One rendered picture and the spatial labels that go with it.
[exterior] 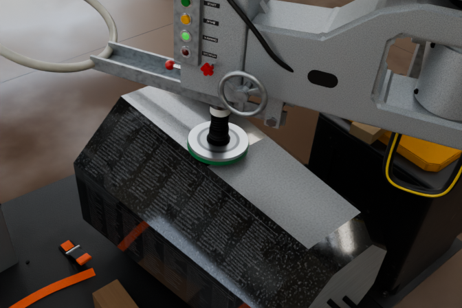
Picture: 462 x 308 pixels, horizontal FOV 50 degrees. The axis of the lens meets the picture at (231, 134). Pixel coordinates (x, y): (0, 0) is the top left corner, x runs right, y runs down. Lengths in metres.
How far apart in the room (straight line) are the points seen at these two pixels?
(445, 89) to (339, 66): 0.27
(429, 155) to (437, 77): 0.74
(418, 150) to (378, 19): 0.90
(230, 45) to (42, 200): 1.70
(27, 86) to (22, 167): 0.85
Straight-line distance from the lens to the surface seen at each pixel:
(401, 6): 1.28
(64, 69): 1.71
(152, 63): 1.77
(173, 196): 1.78
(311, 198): 1.67
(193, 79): 1.52
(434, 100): 1.39
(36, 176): 3.00
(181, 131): 1.87
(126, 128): 2.00
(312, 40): 1.34
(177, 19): 1.43
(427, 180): 2.02
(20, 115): 3.49
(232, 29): 1.39
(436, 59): 1.36
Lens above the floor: 1.99
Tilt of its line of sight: 38 degrees down
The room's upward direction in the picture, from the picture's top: 5 degrees clockwise
